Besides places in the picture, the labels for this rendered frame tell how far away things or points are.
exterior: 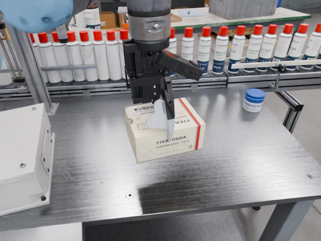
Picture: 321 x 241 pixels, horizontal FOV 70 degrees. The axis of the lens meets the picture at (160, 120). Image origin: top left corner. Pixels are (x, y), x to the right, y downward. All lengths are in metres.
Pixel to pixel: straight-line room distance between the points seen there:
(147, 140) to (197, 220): 0.87
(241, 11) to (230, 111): 1.82
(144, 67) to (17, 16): 0.22
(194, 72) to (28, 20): 0.30
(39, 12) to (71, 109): 0.70
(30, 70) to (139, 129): 0.54
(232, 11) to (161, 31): 2.19
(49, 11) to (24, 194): 0.44
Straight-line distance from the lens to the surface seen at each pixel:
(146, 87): 0.45
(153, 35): 0.41
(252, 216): 1.66
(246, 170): 0.71
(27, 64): 0.93
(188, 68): 0.48
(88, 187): 0.66
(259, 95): 0.95
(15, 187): 0.62
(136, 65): 0.44
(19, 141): 0.68
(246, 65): 1.12
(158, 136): 0.49
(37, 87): 0.95
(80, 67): 1.02
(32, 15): 0.31
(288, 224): 0.89
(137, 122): 0.52
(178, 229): 1.27
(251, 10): 2.74
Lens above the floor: 1.33
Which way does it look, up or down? 36 degrees down
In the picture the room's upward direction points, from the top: straight up
